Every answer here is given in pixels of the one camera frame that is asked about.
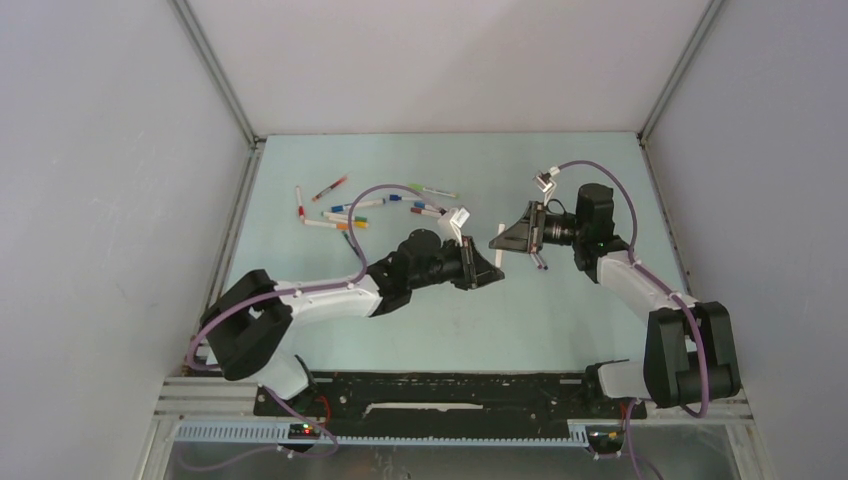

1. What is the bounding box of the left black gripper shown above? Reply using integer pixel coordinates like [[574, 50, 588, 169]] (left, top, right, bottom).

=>
[[409, 237, 504, 292]]

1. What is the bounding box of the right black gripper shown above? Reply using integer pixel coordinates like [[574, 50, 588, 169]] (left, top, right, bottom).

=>
[[489, 202, 586, 255]]

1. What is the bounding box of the dark green thin pen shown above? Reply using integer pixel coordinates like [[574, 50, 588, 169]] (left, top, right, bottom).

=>
[[341, 231, 360, 258]]

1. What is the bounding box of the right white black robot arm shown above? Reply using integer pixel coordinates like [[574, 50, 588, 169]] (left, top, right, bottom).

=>
[[489, 183, 742, 418]]

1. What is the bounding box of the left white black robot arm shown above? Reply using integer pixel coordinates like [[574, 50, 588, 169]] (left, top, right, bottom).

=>
[[200, 229, 505, 417]]

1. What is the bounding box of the red orange thin pen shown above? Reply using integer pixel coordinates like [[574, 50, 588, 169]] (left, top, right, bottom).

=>
[[311, 174, 349, 202]]

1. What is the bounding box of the brown capped marker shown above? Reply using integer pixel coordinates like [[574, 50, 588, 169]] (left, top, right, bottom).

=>
[[410, 207, 443, 218]]

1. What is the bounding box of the blue marker beside brown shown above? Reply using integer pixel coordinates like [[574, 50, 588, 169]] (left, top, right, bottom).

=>
[[412, 203, 445, 215]]

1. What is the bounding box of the light green marker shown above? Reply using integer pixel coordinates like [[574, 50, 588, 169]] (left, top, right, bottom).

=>
[[407, 183, 460, 199]]

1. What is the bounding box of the green capped marker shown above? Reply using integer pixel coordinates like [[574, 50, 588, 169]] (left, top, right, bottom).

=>
[[322, 212, 368, 223]]

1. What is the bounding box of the orange capped marker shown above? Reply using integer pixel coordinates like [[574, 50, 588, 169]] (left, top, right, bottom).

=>
[[303, 219, 349, 231]]

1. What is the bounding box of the red capped marker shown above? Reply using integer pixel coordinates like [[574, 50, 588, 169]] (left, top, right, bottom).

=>
[[295, 185, 306, 222]]

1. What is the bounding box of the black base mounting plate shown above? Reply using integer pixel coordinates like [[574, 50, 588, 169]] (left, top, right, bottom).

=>
[[288, 372, 628, 440]]

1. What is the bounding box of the right controller board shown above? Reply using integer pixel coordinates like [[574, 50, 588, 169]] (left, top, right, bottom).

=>
[[587, 430, 625, 459]]

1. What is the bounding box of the controller board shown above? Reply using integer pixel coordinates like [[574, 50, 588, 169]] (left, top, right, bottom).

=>
[[287, 423, 322, 440], [587, 430, 625, 459]]

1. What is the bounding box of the left controller board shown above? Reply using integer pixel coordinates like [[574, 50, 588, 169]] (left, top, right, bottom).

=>
[[287, 423, 322, 440]]

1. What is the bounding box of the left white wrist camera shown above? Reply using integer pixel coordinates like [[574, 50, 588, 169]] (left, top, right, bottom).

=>
[[437, 206, 470, 243]]

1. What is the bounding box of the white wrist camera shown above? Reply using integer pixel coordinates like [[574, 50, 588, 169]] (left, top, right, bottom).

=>
[[437, 206, 470, 243], [534, 166, 560, 206]]

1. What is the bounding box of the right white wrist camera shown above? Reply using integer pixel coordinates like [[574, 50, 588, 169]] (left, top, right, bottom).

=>
[[534, 166, 560, 206]]

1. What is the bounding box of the grey slotted cable duct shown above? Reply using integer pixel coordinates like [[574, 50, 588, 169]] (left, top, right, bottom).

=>
[[173, 423, 590, 448]]

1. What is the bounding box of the right aluminium frame rail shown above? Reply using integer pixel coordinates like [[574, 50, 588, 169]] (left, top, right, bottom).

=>
[[638, 0, 727, 148]]

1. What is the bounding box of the aluminium frame rail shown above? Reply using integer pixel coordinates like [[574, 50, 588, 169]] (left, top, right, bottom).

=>
[[638, 0, 727, 148], [168, 0, 266, 359]]

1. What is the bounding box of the left aluminium frame rail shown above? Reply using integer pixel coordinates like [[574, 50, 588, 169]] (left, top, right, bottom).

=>
[[168, 0, 266, 359]]

